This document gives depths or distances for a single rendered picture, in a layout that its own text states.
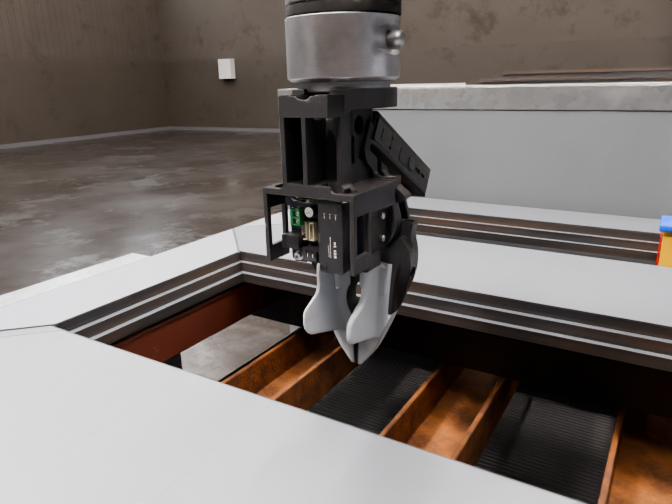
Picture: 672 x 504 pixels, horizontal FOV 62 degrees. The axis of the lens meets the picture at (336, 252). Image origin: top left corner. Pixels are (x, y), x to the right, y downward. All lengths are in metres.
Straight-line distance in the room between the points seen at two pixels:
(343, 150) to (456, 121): 0.71
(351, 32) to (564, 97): 0.68
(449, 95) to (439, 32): 9.94
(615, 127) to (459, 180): 0.27
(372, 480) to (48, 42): 12.63
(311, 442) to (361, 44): 0.24
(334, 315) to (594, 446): 0.57
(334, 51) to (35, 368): 0.34
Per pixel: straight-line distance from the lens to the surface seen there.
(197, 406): 0.41
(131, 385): 0.45
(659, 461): 0.70
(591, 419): 0.99
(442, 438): 0.66
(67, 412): 0.44
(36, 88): 12.56
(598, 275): 0.68
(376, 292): 0.41
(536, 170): 1.02
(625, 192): 1.01
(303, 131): 0.35
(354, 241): 0.34
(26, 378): 0.50
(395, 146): 0.42
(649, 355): 0.57
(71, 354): 0.52
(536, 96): 1.01
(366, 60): 0.36
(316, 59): 0.36
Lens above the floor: 1.06
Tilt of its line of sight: 17 degrees down
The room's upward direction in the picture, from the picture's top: 1 degrees counter-clockwise
